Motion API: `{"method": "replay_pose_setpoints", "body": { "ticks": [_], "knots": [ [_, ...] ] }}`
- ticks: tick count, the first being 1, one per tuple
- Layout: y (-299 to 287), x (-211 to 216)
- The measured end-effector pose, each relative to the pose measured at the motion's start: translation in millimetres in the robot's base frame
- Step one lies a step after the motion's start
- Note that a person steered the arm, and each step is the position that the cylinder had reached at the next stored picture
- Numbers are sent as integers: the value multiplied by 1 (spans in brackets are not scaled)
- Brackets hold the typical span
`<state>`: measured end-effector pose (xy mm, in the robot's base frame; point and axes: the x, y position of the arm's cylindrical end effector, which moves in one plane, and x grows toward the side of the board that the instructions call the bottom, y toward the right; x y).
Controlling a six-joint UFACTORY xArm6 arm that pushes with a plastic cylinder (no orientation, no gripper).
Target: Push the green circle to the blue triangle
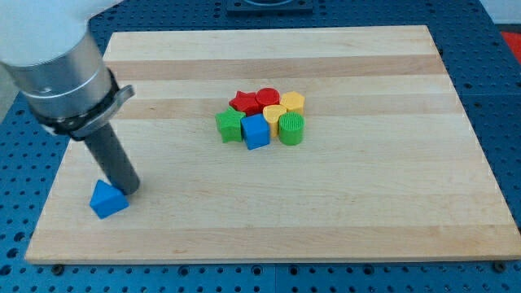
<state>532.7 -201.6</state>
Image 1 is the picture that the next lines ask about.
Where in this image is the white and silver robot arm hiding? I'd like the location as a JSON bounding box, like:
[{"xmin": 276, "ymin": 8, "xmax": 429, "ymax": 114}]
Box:
[{"xmin": 1, "ymin": 0, "xmax": 134, "ymax": 140}]

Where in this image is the blue triangle block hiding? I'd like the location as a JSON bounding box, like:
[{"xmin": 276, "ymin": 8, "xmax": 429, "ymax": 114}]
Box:
[{"xmin": 90, "ymin": 180, "xmax": 129, "ymax": 219}]

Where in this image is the blue cube block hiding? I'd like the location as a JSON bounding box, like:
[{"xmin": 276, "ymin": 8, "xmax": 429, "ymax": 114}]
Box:
[{"xmin": 241, "ymin": 114, "xmax": 270, "ymax": 150}]

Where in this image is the yellow heart block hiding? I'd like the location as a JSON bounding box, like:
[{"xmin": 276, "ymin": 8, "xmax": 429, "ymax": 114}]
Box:
[{"xmin": 262, "ymin": 104, "xmax": 287, "ymax": 138}]

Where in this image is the green cylinder block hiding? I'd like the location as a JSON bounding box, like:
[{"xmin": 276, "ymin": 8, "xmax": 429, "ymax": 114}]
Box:
[{"xmin": 278, "ymin": 112, "xmax": 305, "ymax": 146}]

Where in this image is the green star block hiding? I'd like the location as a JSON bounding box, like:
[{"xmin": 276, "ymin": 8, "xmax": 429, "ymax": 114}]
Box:
[{"xmin": 215, "ymin": 107, "xmax": 246, "ymax": 143}]

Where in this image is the red star block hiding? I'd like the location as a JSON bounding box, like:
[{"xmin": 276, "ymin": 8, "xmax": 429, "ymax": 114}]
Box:
[{"xmin": 229, "ymin": 91, "xmax": 261, "ymax": 116}]

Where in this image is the red cylinder block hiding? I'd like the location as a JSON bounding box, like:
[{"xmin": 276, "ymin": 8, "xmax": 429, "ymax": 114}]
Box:
[{"xmin": 256, "ymin": 88, "xmax": 280, "ymax": 107}]

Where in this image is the yellow pentagon block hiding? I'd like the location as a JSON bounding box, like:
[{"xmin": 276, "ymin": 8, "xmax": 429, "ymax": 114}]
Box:
[{"xmin": 279, "ymin": 91, "xmax": 305, "ymax": 115}]

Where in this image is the wooden board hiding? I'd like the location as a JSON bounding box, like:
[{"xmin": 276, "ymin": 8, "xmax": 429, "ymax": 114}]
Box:
[{"xmin": 25, "ymin": 25, "xmax": 520, "ymax": 265}]

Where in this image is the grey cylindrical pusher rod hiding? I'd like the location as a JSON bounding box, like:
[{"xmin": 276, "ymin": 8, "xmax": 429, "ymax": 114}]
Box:
[{"xmin": 85, "ymin": 123, "xmax": 140, "ymax": 195}]

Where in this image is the red object at edge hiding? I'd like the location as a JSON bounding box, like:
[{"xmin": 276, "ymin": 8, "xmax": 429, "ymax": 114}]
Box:
[{"xmin": 501, "ymin": 32, "xmax": 521, "ymax": 63}]

